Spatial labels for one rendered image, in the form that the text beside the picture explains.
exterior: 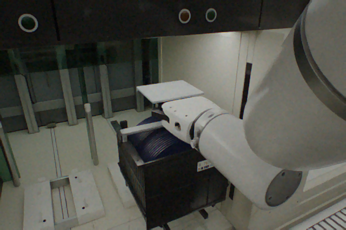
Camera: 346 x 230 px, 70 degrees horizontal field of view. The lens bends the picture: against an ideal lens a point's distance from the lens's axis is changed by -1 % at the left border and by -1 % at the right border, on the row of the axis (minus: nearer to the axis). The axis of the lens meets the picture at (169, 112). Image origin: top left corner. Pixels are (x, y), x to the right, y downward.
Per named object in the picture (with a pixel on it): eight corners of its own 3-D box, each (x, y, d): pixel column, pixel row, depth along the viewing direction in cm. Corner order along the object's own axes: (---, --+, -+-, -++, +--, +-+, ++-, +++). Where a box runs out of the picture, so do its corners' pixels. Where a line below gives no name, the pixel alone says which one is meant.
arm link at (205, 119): (194, 165, 41) (185, 155, 44) (237, 152, 45) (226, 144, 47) (197, 119, 38) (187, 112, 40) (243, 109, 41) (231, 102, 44)
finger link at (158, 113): (148, 122, 47) (153, 110, 52) (190, 124, 46) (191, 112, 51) (148, 116, 47) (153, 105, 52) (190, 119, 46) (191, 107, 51)
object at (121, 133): (140, 246, 55) (132, 119, 42) (115, 189, 72) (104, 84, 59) (228, 209, 65) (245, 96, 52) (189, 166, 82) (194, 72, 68)
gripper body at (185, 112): (186, 157, 42) (159, 128, 52) (234, 143, 47) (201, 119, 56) (187, 117, 39) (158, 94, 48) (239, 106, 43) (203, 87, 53)
